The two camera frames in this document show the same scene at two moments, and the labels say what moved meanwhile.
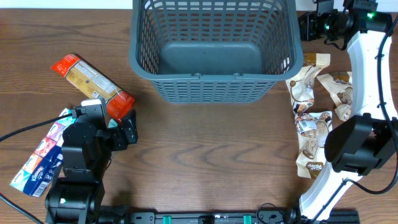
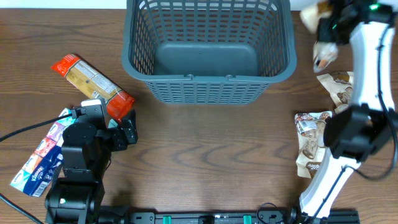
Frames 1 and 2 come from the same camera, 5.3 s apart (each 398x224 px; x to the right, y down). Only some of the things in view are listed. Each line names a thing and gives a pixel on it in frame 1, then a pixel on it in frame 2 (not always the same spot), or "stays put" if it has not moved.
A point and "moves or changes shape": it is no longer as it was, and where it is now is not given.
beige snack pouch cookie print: x=312 y=128 stays put
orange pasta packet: x=96 y=84 stays put
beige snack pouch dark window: x=338 y=86 stays put
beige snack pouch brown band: x=301 y=86 moves or changes shape
